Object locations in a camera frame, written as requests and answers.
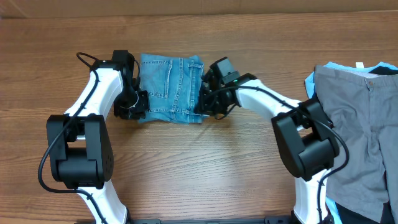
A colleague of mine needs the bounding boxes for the light blue denim jeans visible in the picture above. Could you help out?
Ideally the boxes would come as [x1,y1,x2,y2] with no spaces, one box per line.
[139,54,204,124]

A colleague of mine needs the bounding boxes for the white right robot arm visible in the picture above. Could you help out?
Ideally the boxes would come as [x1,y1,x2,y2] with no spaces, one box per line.
[195,71,347,223]

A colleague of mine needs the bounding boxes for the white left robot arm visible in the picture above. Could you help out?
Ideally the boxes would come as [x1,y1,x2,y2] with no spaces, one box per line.
[37,50,149,223]

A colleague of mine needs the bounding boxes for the light blue shirt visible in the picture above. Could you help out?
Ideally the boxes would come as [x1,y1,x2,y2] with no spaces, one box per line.
[304,62,397,98]

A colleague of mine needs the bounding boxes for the grey trousers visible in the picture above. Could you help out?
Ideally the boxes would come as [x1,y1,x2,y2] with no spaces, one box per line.
[313,65,397,223]

